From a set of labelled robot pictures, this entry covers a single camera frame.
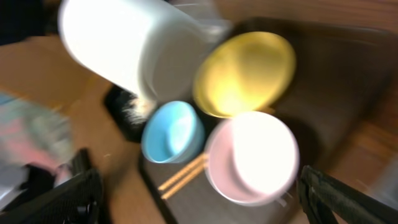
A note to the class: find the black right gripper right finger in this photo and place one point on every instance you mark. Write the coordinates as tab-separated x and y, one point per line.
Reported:
322	197

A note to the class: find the light blue bowl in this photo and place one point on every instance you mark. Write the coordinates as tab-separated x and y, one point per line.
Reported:
174	134

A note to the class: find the pink white bowl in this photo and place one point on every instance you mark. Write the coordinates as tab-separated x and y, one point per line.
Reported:
252	159

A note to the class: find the dark brown tray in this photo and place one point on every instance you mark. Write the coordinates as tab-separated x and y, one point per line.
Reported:
340	71

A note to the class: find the rice pile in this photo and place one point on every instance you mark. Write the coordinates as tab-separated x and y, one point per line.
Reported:
138	110

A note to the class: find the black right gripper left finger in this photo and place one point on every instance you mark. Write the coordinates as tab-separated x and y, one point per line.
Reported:
78	200

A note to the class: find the wooden chopstick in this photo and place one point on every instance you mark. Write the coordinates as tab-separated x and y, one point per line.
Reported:
177	187
187	171

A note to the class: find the yellow plate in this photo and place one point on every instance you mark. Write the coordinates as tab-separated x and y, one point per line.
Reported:
248	72

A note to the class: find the black flat tray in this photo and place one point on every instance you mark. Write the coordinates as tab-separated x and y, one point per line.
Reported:
118	105

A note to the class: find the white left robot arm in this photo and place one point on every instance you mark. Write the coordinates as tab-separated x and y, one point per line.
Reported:
147	47

